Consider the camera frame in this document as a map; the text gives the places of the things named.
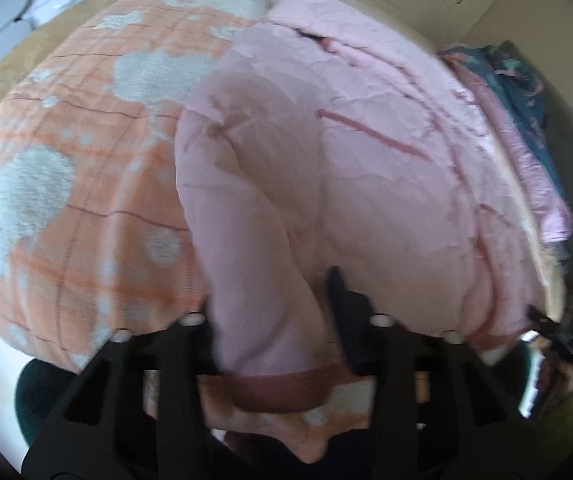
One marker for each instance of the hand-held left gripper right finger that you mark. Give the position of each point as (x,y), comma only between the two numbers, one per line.
(342,302)

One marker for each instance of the teal stool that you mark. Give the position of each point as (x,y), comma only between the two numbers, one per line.
(41,400)

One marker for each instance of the blue floral quilt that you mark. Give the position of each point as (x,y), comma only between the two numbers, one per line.
(521,110)

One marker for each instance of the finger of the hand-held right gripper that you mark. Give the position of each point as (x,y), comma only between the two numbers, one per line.
(546,324)

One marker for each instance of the bed with tan sheet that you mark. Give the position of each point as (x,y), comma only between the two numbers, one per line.
(11,75)

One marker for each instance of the pink quilted jacket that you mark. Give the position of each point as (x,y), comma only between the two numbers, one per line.
(346,185)

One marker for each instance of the orange plaid fleece blanket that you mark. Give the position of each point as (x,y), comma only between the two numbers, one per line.
(91,185)

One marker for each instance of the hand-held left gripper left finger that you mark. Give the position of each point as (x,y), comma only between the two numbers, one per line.
(176,360)

